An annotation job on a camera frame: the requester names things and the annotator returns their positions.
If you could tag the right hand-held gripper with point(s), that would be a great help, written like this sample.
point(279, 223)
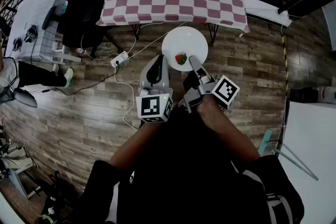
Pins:
point(224, 91)

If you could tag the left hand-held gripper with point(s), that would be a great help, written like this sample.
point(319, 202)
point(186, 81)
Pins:
point(152, 108)

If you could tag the red strawberry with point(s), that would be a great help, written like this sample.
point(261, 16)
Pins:
point(180, 58)

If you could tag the white round plate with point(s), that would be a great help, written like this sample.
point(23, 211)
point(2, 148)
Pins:
point(183, 39)

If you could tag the person's left forearm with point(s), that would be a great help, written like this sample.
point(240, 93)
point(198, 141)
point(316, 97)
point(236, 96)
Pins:
point(131, 144)

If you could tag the person's right forearm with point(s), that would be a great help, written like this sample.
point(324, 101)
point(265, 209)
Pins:
point(231, 136)

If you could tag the white power strip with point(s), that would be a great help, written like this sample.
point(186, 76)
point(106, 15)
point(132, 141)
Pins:
point(119, 59)

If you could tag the white low platform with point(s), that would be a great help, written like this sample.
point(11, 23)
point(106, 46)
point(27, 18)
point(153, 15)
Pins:
point(265, 11)

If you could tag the yellow black hazard tape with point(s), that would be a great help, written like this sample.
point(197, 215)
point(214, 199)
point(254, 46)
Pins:
point(285, 60)

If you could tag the black office chair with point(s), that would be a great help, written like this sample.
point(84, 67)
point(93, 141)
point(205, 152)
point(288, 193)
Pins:
point(81, 8)

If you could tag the teal flat board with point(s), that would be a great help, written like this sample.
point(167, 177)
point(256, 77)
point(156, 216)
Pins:
point(265, 142)

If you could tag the person's black clothing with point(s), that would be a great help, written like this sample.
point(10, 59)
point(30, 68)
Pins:
point(183, 178)

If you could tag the black bag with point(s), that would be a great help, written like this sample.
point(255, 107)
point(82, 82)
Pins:
point(304, 95)

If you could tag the black boxy device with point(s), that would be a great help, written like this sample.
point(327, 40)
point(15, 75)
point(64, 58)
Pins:
point(31, 34)

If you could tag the grey seat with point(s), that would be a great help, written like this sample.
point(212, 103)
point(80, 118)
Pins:
point(26, 97)

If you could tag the white jug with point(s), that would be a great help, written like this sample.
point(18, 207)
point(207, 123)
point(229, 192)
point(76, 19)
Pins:
point(326, 94)

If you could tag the white tiled table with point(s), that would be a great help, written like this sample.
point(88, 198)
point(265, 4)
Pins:
point(29, 13)

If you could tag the small black device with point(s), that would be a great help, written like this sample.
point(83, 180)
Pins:
point(17, 44)

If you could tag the plain white table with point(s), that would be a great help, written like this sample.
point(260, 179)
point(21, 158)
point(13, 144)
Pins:
point(312, 144)

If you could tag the dark floor bag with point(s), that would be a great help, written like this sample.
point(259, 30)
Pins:
point(57, 199)

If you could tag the grey metal rod frame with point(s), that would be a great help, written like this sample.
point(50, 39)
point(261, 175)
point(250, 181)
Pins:
point(296, 162)

